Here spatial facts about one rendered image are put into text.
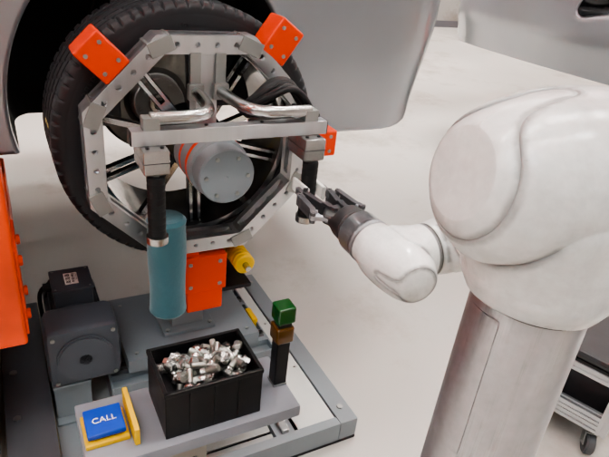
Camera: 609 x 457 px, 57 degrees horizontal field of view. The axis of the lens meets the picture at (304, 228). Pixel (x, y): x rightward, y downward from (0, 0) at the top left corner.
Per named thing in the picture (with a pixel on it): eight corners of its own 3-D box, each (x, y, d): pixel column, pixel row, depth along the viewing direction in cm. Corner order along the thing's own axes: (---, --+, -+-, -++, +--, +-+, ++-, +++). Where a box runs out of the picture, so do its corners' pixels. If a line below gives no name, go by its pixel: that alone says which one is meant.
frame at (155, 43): (287, 227, 163) (306, 32, 138) (297, 237, 158) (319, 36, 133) (91, 256, 139) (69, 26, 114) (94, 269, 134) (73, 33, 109)
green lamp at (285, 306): (287, 312, 120) (289, 296, 118) (295, 323, 117) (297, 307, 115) (270, 316, 118) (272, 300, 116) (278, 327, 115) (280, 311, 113)
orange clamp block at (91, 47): (123, 53, 122) (90, 22, 116) (130, 62, 116) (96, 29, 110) (101, 77, 122) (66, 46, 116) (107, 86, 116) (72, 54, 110)
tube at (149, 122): (201, 100, 128) (202, 52, 123) (232, 127, 113) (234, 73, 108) (121, 102, 120) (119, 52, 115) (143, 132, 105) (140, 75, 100)
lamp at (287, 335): (285, 331, 122) (287, 316, 120) (294, 342, 119) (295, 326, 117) (268, 335, 120) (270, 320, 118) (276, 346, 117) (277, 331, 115)
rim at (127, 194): (141, -24, 139) (36, 145, 146) (166, -11, 121) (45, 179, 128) (284, 86, 170) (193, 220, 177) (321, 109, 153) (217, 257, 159)
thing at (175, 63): (205, 140, 186) (203, 41, 171) (213, 149, 180) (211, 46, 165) (104, 151, 172) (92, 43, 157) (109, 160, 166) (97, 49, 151)
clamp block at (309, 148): (305, 146, 130) (307, 124, 128) (324, 160, 123) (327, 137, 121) (285, 148, 128) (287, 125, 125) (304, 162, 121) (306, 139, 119)
